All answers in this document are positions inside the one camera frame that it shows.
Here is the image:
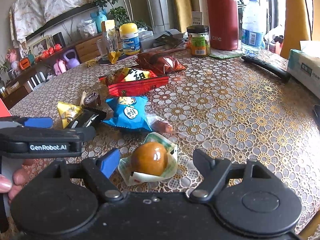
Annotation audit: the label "yellow triangular snack packet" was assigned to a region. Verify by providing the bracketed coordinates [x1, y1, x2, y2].
[57, 101, 82, 128]

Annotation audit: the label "black snack packet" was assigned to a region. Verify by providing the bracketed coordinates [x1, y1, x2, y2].
[66, 108, 107, 129]

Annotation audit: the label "brown egg snack packet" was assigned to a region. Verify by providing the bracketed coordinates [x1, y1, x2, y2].
[118, 132, 178, 186]

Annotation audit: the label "blue snack bag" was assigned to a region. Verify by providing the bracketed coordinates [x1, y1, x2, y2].
[103, 96, 152, 132]

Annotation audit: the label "sausage stick snack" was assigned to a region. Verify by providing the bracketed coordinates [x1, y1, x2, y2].
[150, 121, 173, 133]

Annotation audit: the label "red snack pack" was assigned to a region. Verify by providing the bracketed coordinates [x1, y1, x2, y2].
[99, 75, 169, 97]

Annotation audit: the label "orange yellow chip bag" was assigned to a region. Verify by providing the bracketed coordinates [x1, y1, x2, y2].
[103, 67, 157, 85]

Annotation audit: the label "left hand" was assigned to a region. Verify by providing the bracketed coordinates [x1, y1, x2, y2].
[1, 157, 34, 204]

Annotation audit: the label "white router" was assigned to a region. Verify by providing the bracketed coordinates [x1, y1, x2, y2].
[27, 72, 47, 91]

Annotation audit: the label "pink small bag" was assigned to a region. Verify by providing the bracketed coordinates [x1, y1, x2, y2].
[53, 59, 67, 76]

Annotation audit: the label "framed photo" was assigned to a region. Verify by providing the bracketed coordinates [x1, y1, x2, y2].
[30, 35, 52, 57]

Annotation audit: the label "purple kettlebell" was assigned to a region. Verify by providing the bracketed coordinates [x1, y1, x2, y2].
[63, 49, 80, 69]

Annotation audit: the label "red apple ornaments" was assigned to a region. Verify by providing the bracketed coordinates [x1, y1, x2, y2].
[35, 44, 62, 62]

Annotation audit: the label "small yellow wrapper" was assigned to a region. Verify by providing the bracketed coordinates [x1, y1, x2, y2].
[86, 59, 98, 68]

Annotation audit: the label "black speaker cylinder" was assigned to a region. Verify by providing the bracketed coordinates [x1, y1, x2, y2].
[53, 32, 66, 48]

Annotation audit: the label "wooden tv cabinet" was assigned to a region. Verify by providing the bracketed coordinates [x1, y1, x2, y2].
[1, 34, 101, 109]

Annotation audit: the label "black round tray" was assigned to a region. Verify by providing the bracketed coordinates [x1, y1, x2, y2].
[98, 54, 129, 66]

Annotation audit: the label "clear plastic bag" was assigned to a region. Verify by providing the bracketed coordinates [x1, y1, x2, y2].
[77, 20, 98, 38]

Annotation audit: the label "green coaster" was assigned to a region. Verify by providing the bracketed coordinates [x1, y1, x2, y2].
[209, 48, 243, 60]

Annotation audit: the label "tall gold clear packet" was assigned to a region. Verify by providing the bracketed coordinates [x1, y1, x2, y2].
[101, 20, 121, 64]

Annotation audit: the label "black remote control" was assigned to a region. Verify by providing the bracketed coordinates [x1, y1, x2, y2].
[241, 55, 291, 83]

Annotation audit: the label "cloth covered television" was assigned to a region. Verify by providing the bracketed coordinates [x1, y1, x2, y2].
[9, 0, 91, 47]

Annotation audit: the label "teal spray bottle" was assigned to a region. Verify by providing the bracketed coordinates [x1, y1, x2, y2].
[90, 9, 107, 33]

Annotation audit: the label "yellow lid supplement bottle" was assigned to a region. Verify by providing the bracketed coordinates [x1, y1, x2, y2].
[119, 23, 140, 55]

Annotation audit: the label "clear plastic water bottle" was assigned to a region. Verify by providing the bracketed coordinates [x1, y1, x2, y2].
[241, 0, 266, 56]

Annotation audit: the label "black lid glass jar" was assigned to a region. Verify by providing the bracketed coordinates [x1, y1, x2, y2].
[187, 25, 210, 57]

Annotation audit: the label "tissue box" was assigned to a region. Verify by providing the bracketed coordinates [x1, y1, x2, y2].
[287, 41, 320, 98]

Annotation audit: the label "stack of papers and boxes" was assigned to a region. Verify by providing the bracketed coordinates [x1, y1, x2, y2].
[139, 29, 184, 52]

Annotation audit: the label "large red thermos bottle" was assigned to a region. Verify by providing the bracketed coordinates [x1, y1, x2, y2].
[207, 0, 239, 51]

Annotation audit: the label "grey floor air conditioner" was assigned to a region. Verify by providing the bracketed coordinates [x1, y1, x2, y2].
[146, 0, 175, 34]

